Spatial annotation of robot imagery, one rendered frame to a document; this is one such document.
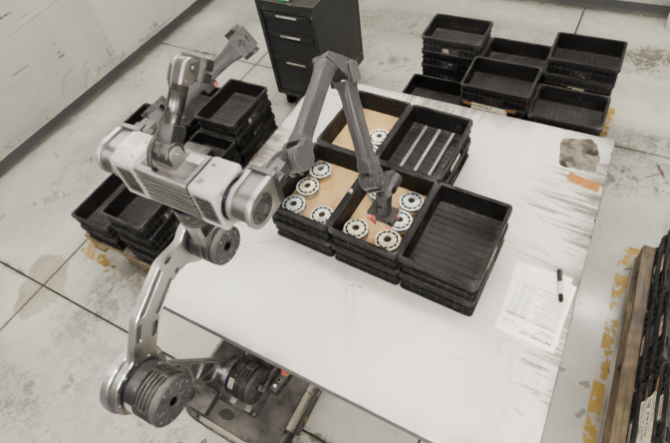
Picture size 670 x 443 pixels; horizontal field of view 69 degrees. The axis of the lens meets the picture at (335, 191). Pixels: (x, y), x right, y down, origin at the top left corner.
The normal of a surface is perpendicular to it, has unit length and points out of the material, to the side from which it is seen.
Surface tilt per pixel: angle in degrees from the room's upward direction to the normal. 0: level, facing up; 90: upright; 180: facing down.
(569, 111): 0
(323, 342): 0
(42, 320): 0
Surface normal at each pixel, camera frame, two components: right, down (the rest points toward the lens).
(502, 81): -0.12, -0.65
